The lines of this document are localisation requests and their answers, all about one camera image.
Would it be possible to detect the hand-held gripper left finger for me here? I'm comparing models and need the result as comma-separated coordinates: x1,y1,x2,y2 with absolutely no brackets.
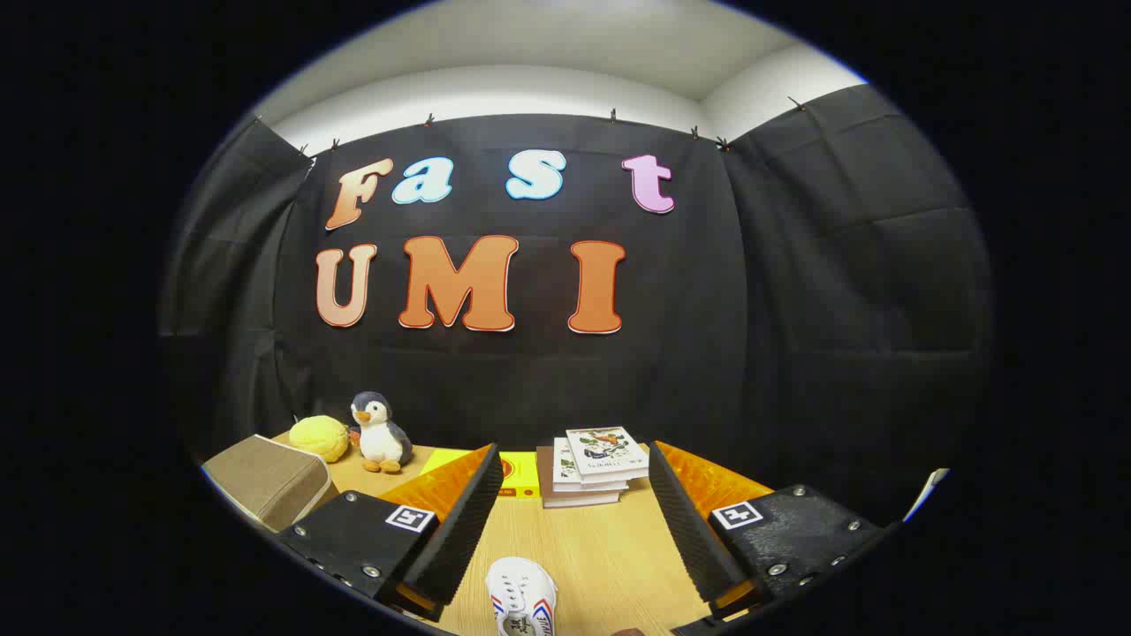
278,443,505,622

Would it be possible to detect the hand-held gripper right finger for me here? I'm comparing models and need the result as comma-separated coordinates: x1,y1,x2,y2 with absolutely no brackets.
648,441,887,619

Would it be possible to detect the white shoe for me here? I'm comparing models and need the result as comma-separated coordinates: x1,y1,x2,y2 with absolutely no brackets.
485,556,558,636

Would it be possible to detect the beige fabric storage box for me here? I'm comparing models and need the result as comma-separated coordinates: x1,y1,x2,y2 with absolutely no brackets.
201,435,338,534

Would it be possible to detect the yellow book with red circle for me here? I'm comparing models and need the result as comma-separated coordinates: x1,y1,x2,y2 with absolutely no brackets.
420,448,542,502

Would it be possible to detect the white book with illustrated cover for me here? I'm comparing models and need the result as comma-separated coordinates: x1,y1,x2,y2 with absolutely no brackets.
565,427,650,485

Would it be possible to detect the brown cover book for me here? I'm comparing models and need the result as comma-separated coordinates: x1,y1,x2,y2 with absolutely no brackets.
536,444,625,510

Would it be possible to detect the penguin plush toy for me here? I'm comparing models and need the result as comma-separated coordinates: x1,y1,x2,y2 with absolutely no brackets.
349,391,414,473

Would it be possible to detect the white book with green print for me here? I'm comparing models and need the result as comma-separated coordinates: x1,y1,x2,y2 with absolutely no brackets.
552,437,630,494

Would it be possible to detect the yellow plush ball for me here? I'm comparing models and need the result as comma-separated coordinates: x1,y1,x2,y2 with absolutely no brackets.
289,415,351,464

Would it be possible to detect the black backdrop cloth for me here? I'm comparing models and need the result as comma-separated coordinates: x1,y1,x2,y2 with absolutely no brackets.
159,84,995,522

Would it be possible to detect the white panel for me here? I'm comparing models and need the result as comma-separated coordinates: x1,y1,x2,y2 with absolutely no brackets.
903,468,951,524

